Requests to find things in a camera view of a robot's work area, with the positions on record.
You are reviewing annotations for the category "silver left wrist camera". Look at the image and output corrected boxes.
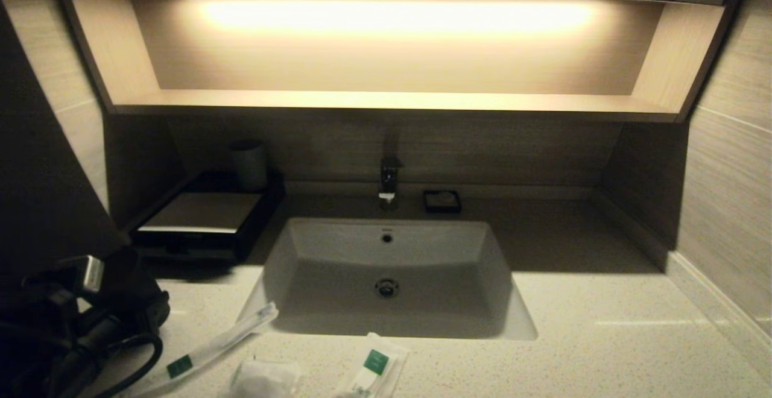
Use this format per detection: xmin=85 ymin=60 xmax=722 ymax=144
xmin=57 ymin=255 xmax=105 ymax=295

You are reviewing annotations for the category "light grey tumbler cup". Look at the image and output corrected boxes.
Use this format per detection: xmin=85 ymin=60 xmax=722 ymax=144
xmin=231 ymin=139 xmax=269 ymax=192

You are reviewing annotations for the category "crumpled white shower cap packet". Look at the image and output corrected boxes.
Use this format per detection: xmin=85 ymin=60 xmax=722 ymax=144
xmin=220 ymin=357 xmax=302 ymax=398

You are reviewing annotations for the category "white comb packet green label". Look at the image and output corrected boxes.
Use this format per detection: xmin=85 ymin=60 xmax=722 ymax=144
xmin=335 ymin=332 xmax=410 ymax=398

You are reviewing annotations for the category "warm shelf light strip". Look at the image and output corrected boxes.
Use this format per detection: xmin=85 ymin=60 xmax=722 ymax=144
xmin=205 ymin=3 xmax=595 ymax=34

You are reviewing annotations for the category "black amenity tray box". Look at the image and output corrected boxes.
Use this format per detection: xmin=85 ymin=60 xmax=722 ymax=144
xmin=124 ymin=171 xmax=287 ymax=263

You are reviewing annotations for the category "long white toothbrush packet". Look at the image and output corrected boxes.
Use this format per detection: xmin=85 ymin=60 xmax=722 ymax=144
xmin=121 ymin=300 xmax=280 ymax=398

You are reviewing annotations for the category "wooden wall shelf niche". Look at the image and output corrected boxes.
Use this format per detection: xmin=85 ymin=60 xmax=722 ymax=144
xmin=51 ymin=0 xmax=751 ymax=124

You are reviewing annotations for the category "chrome faucet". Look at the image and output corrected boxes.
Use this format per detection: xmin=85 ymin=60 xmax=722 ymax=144
xmin=378 ymin=156 xmax=403 ymax=209

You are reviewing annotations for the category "white ceramic sink basin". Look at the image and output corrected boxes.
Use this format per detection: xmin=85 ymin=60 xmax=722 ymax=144
xmin=236 ymin=217 xmax=539 ymax=341

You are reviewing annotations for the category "black soap dish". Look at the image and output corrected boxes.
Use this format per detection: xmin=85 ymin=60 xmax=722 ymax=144
xmin=423 ymin=189 xmax=463 ymax=214

